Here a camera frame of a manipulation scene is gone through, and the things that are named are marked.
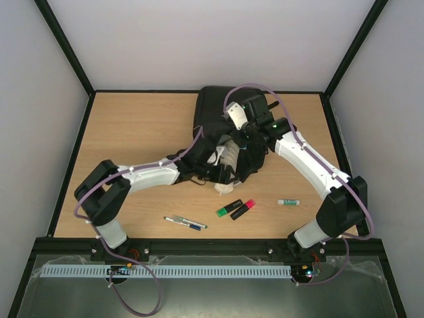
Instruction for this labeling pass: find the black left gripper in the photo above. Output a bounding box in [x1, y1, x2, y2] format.
[195, 162, 238, 185]

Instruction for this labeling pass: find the beige pencil case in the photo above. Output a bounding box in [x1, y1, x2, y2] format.
[214, 139, 240, 195]

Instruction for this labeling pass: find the black student bag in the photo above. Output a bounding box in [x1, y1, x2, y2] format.
[193, 85, 279, 183]

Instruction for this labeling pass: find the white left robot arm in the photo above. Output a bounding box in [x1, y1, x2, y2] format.
[74, 137, 240, 249]

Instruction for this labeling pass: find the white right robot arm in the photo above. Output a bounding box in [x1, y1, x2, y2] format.
[225, 99, 370, 260]

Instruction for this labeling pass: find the green highlighter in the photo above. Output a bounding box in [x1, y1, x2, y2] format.
[217, 199, 243, 217]

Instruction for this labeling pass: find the pink highlighter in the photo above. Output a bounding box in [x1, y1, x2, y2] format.
[230, 199, 256, 221]

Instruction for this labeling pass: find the blue whiteboard marker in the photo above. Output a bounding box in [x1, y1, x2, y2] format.
[164, 217, 201, 231]

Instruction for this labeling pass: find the glue stick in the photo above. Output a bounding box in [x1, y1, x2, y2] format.
[278, 199, 300, 206]

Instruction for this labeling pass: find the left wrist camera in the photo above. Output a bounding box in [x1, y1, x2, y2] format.
[207, 146, 227, 166]

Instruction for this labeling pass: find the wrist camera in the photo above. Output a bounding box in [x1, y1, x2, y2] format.
[224, 102, 248, 131]
[207, 146, 227, 166]

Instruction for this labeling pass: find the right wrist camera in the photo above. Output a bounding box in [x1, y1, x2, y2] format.
[224, 102, 248, 131]

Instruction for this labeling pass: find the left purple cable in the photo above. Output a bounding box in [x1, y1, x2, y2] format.
[73, 125, 205, 315]

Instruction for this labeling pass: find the purple cable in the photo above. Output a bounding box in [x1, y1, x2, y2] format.
[73, 125, 205, 315]
[223, 82, 375, 288]

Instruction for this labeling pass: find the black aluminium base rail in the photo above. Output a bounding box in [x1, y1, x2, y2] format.
[30, 237, 386, 264]

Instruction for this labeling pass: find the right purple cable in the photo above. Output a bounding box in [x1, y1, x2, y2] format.
[223, 82, 375, 288]

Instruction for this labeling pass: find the grey slotted cable duct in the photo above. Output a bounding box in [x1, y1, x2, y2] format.
[40, 264, 292, 279]

